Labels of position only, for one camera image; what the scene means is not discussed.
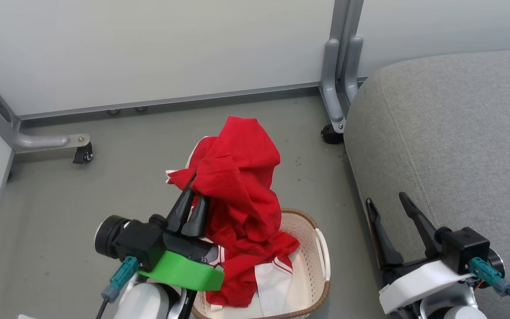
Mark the short grey partition leg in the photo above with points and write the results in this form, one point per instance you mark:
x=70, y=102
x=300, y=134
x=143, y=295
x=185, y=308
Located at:
x=353, y=66
x=331, y=88

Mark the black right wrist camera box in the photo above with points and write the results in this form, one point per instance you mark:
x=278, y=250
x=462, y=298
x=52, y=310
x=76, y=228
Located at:
x=465, y=248

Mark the grey upright partition post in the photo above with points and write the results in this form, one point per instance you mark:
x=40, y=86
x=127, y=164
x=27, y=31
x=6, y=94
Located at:
x=348, y=22

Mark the small round metal foot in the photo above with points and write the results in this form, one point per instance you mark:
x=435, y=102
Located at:
x=141, y=108
x=113, y=111

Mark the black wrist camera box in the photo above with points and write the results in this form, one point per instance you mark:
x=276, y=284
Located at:
x=135, y=241
x=465, y=248

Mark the red and white sports garment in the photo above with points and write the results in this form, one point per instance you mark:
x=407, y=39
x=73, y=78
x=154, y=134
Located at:
x=237, y=190

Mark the long grey partition leg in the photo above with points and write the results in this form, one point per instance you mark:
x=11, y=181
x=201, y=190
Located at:
x=38, y=141

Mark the grey partition bottom rail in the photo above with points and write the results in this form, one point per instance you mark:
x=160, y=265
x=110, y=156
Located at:
x=171, y=99

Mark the cream perforated laundry basket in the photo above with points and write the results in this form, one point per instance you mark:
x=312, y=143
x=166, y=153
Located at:
x=310, y=261

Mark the black caster wheel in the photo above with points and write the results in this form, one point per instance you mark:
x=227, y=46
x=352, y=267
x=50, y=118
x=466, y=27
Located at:
x=330, y=135
x=83, y=155

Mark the grey fabric sofa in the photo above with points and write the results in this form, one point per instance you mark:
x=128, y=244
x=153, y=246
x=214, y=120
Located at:
x=450, y=141

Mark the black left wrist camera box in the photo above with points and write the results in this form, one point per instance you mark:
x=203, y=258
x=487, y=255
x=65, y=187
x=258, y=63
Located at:
x=135, y=241

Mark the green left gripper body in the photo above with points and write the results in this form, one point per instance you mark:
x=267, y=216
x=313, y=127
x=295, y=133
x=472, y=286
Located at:
x=184, y=272

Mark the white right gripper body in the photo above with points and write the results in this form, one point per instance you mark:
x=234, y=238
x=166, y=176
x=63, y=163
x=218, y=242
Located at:
x=414, y=283

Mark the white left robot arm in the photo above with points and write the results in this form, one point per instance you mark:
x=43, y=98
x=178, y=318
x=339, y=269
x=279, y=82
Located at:
x=146, y=301

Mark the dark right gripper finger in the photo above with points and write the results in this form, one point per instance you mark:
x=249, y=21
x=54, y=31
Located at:
x=427, y=239
x=385, y=250

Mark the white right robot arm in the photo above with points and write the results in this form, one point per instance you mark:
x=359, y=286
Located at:
x=458, y=305

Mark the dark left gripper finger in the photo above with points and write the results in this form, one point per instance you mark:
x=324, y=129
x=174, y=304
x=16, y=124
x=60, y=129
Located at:
x=179, y=215
x=196, y=221

